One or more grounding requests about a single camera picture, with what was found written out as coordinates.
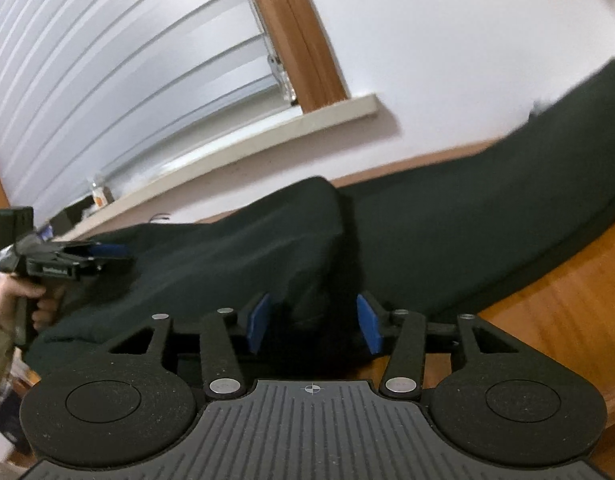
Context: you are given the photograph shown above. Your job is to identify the wooden window trim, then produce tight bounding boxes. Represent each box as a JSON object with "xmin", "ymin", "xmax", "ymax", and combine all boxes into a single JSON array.
[{"xmin": 236, "ymin": 0, "xmax": 350, "ymax": 114}]

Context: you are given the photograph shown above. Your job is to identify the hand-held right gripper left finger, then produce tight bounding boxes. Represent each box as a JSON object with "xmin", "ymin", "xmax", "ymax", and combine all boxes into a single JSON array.
[{"xmin": 95, "ymin": 294, "xmax": 273, "ymax": 401}]

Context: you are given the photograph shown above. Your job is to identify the black box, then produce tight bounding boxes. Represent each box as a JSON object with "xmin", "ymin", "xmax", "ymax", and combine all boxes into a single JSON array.
[{"xmin": 49, "ymin": 204, "xmax": 87, "ymax": 234}]

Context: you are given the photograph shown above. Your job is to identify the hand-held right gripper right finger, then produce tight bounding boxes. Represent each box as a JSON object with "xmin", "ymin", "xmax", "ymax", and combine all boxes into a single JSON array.
[{"xmin": 356, "ymin": 294, "xmax": 535, "ymax": 401}]

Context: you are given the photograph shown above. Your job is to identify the dark green pants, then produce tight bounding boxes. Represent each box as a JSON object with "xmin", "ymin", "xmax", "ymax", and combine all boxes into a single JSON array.
[{"xmin": 25, "ymin": 58, "xmax": 615, "ymax": 392}]

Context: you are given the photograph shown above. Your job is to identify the person's left hand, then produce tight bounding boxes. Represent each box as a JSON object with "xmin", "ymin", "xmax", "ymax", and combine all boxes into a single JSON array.
[{"xmin": 0, "ymin": 281, "xmax": 59, "ymax": 334}]

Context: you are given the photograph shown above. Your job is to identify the grey window blind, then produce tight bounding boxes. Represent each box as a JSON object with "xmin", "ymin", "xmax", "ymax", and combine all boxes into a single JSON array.
[{"xmin": 0, "ymin": 0, "xmax": 289, "ymax": 212}]

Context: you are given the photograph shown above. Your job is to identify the beige stone window sill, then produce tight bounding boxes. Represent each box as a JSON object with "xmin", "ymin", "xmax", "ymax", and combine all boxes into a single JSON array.
[{"xmin": 48, "ymin": 93, "xmax": 380, "ymax": 242}]

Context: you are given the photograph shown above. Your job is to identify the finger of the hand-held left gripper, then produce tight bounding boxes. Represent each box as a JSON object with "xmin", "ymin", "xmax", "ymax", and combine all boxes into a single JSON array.
[
  {"xmin": 62, "ymin": 241, "xmax": 129, "ymax": 260},
  {"xmin": 68, "ymin": 258, "xmax": 135, "ymax": 281}
]

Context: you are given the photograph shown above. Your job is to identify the clear blind cord clip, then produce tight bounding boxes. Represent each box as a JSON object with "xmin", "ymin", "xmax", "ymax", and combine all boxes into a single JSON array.
[{"xmin": 266, "ymin": 52, "xmax": 299, "ymax": 107}]

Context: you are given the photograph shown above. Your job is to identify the orange bottle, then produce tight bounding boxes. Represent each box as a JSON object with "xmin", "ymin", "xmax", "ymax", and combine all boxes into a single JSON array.
[{"xmin": 88, "ymin": 176, "xmax": 112, "ymax": 212}]

